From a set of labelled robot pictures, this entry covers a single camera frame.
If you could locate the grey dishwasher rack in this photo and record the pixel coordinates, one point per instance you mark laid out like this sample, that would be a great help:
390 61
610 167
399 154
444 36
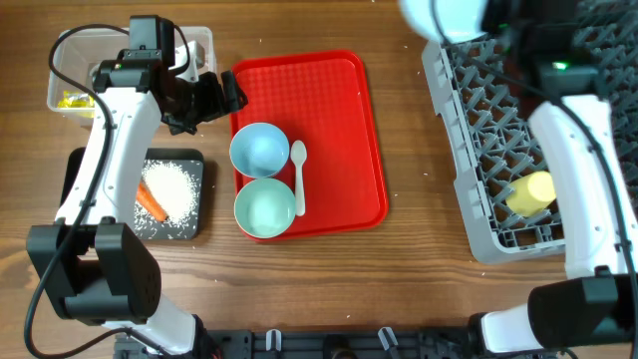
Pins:
486 118

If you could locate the white plastic spoon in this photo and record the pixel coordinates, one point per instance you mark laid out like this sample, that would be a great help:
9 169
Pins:
298 156

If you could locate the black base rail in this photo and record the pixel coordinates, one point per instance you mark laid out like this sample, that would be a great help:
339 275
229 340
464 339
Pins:
244 344

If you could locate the light blue plate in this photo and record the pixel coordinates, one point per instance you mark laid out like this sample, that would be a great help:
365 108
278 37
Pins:
460 19

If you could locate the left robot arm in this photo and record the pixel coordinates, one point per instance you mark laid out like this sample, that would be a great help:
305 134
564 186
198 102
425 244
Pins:
91 265

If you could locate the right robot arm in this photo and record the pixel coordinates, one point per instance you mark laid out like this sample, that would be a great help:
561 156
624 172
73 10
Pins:
597 302

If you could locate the red serving tray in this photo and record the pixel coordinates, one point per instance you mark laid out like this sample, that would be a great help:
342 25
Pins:
322 100

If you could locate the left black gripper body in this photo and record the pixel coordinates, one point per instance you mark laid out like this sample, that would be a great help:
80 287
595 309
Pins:
195 102

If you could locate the black plastic tray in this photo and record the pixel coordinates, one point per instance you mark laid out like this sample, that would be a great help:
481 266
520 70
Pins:
116 191

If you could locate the clear plastic bin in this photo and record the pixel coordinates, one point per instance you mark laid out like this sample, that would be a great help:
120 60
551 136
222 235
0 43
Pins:
80 55

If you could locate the white rice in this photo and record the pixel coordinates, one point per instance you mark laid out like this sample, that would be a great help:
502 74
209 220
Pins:
175 185

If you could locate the yellow candy wrapper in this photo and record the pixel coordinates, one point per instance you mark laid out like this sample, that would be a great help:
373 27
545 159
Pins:
77 100

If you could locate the green bowl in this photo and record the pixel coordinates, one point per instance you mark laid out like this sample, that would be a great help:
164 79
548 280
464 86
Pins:
265 208

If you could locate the yellow plastic cup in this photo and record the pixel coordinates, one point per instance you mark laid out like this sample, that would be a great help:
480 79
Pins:
531 194

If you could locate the light blue bowl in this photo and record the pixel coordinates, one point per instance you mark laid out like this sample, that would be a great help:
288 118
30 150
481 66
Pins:
259 150

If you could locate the orange carrot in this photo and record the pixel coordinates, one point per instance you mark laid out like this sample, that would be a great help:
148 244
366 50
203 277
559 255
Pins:
148 202

